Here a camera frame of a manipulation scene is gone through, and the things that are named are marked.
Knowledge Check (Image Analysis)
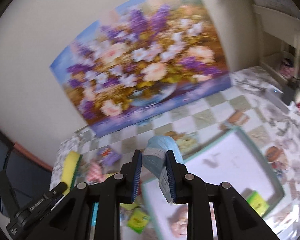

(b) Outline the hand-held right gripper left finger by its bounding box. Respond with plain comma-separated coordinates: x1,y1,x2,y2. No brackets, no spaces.
31,149,143,240

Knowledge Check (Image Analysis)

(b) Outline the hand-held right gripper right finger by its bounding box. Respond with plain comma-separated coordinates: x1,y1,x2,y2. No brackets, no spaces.
165,150,280,240

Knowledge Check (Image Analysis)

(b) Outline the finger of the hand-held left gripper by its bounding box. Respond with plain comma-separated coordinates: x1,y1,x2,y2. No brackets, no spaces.
41,182,68,205

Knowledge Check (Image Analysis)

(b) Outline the yellow sponge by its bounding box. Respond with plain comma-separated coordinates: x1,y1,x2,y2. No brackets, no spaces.
61,151,83,195

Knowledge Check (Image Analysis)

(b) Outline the blue face mask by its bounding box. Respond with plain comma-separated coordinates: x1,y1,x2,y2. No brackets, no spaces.
141,135,184,204

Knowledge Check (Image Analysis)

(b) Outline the white tray with green rim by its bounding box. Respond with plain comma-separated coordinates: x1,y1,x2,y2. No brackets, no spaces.
140,126,287,240

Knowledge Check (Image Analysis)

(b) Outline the purple cartoon packet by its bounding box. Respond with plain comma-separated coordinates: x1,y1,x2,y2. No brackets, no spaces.
96,147,122,165

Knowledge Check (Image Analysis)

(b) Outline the dark furniture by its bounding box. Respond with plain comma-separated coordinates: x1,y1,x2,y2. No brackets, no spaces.
0,121,53,215

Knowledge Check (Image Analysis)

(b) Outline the flower painting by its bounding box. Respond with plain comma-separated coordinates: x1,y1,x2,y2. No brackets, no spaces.
49,0,233,138

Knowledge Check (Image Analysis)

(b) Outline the white box device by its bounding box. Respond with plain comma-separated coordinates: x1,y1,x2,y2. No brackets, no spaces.
264,85,290,113

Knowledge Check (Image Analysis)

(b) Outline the black power adapter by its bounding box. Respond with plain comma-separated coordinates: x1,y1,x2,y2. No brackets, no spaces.
281,79,299,105

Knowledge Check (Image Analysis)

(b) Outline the pink patterned cup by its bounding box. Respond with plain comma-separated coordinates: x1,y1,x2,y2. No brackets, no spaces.
280,57,294,74

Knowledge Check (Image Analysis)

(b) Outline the white wooden chair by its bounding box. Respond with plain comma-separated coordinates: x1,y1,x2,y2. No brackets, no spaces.
252,4,300,85

